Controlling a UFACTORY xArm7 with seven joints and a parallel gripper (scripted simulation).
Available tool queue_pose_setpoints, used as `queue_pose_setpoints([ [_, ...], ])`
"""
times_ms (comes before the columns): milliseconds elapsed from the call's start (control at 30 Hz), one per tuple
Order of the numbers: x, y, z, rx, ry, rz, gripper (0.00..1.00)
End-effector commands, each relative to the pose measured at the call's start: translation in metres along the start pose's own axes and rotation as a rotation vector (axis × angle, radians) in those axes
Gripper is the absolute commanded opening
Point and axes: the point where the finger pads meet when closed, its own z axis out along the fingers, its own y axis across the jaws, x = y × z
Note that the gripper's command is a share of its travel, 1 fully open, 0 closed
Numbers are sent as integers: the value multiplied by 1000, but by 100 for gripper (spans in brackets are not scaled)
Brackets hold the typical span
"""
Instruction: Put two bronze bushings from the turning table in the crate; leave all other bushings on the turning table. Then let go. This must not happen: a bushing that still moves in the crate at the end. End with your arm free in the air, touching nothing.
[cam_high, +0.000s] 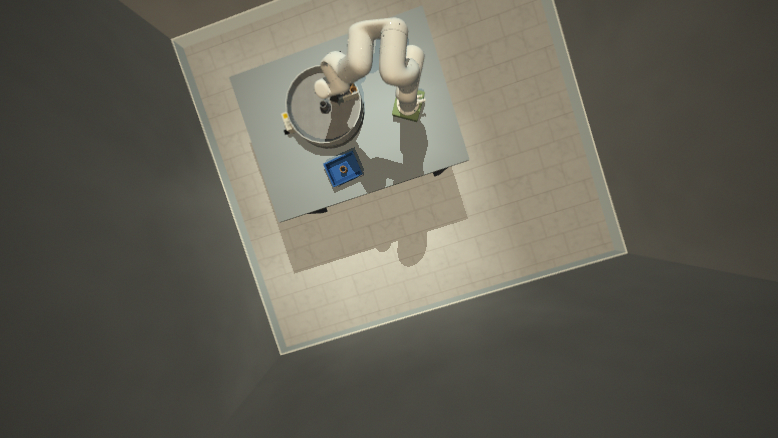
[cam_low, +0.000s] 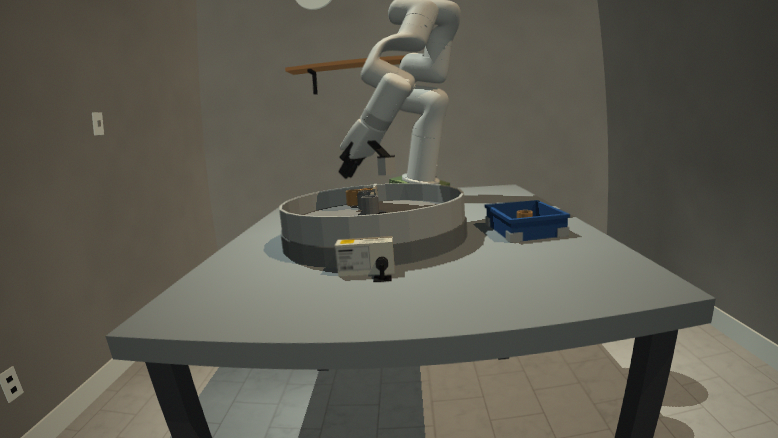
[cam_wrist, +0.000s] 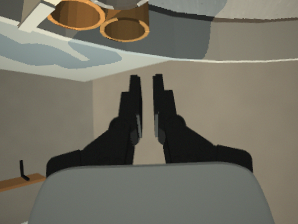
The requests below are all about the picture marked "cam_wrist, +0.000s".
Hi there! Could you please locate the grey metal cylinder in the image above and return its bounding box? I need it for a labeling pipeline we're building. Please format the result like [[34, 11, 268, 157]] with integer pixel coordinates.
[[90, 0, 149, 10]]

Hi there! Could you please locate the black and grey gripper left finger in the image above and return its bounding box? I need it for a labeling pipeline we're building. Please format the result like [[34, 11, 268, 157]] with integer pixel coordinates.
[[46, 75, 143, 178]]

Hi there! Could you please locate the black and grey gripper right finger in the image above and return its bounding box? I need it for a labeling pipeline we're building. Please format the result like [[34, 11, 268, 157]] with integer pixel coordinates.
[[153, 74, 253, 172]]

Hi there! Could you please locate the bronze bushing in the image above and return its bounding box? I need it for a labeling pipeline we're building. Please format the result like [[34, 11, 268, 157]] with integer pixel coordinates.
[[100, 1, 150, 42], [47, 0, 106, 30]]

